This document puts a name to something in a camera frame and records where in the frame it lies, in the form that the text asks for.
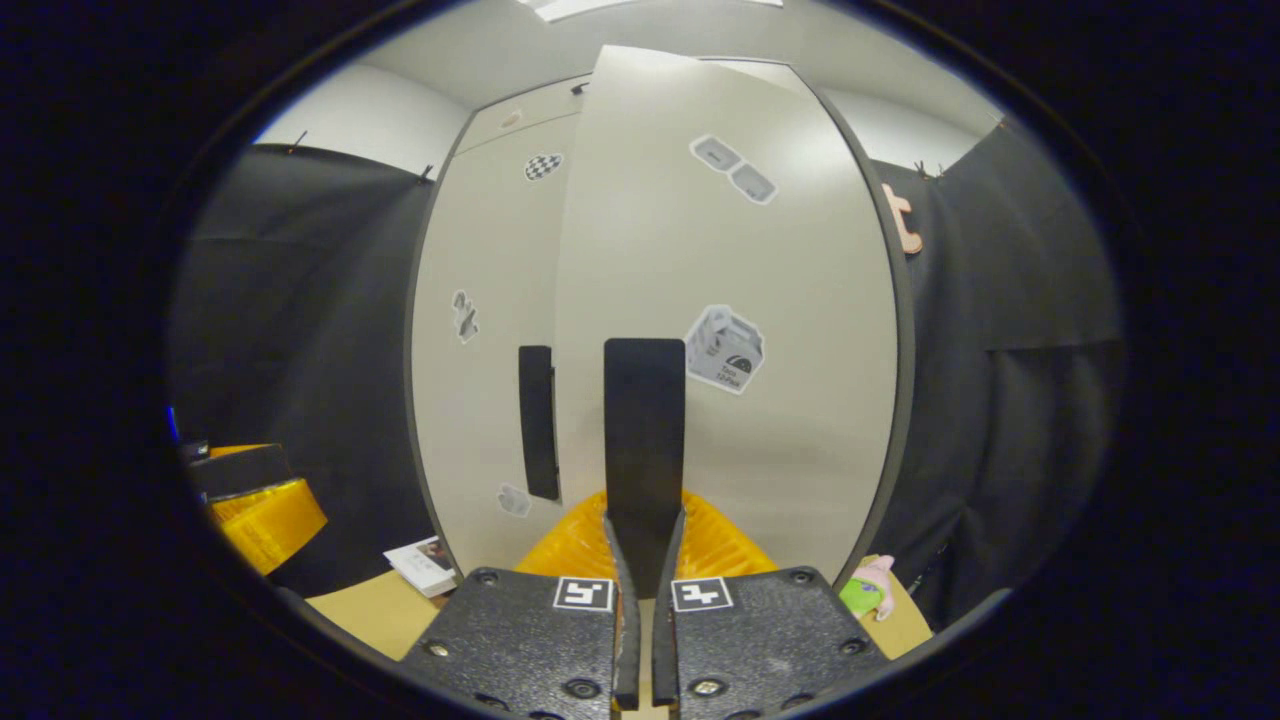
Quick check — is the black door handle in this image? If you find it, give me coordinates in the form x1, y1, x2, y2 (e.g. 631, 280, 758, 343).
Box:
603, 338, 688, 599
518, 345, 561, 502

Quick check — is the grey cabinet drawer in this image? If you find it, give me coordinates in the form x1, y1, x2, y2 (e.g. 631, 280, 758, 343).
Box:
455, 72, 601, 156

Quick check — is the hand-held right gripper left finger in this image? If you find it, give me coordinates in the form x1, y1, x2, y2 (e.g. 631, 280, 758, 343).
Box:
398, 488, 641, 720

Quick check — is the white booklet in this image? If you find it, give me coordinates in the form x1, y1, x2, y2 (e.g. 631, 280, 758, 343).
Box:
384, 537, 461, 599

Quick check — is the pink and green toy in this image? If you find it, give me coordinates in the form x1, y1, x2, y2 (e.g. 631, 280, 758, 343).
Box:
838, 555, 898, 622

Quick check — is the grey cabinet door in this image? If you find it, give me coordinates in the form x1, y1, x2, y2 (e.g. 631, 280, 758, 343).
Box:
410, 112, 581, 576
552, 45, 901, 591

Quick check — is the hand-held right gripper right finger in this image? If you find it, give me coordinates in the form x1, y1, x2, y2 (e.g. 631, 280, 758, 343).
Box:
652, 488, 891, 720

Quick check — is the grey double-door shoe cabinet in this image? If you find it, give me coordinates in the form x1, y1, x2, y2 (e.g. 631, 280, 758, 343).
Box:
403, 55, 916, 591

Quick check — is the large ceiling light panel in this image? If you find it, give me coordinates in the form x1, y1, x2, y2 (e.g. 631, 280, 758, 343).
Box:
518, 0, 786, 23

